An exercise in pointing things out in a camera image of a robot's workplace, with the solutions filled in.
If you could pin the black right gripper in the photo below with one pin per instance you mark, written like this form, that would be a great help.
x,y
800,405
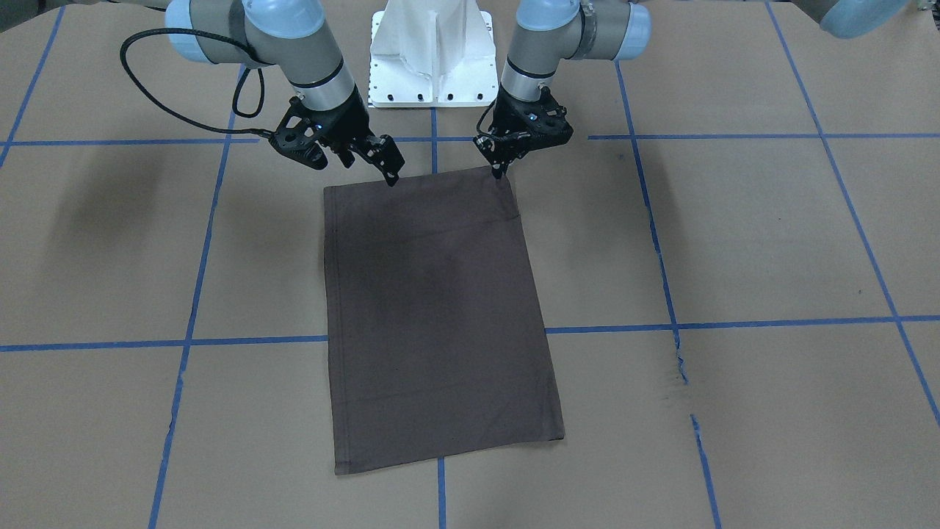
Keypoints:
x,y
351,122

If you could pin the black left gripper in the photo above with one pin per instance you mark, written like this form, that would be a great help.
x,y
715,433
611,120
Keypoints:
x,y
526,117

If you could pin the brown t-shirt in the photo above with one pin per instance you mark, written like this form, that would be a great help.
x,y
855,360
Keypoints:
x,y
436,339

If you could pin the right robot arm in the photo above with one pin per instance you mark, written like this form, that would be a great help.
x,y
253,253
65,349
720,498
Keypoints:
x,y
291,35

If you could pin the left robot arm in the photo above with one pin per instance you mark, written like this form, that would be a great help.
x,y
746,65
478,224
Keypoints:
x,y
549,32

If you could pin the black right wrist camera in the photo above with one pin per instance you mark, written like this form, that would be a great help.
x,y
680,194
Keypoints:
x,y
297,136

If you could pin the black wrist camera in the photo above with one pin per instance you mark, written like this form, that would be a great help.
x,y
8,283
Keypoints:
x,y
541,123
297,136

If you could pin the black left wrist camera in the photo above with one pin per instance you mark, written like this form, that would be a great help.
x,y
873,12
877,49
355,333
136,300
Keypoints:
x,y
541,123

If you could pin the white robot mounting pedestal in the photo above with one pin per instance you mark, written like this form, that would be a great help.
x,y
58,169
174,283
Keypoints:
x,y
432,54

